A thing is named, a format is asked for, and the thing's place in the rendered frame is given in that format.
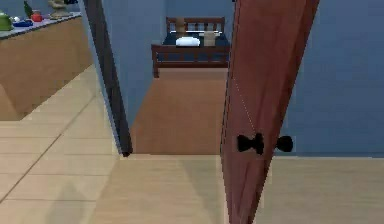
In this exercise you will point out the dark green bottle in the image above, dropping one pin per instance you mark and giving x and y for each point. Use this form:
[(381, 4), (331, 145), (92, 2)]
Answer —
[(28, 9)]

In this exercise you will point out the white pillow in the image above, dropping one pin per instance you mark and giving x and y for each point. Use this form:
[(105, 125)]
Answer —
[(187, 41)]

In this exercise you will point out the reddish brown room door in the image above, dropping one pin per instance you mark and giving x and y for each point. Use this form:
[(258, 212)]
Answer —
[(266, 83)]

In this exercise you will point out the red apple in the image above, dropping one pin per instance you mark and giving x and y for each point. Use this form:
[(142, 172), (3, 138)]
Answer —
[(36, 16)]

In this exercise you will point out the dark wooden bed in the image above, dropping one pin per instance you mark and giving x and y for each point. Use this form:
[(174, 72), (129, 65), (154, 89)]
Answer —
[(191, 53)]

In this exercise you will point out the blue plate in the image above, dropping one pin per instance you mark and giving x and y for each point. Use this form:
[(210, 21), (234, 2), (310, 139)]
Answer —
[(22, 23)]

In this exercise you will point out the brown teddy bear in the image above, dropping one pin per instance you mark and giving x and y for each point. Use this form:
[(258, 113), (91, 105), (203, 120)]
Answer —
[(180, 26)]

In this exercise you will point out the beige statue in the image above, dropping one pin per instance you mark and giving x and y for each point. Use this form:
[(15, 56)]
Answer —
[(59, 7)]

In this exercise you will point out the tan box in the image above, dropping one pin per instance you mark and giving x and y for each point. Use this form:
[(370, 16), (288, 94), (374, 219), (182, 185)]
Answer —
[(209, 38)]

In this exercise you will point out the green kettle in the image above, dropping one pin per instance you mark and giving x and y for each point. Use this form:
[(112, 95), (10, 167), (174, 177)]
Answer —
[(4, 22)]

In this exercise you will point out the tan wooden counter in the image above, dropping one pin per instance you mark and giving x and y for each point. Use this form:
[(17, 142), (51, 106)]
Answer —
[(36, 66)]

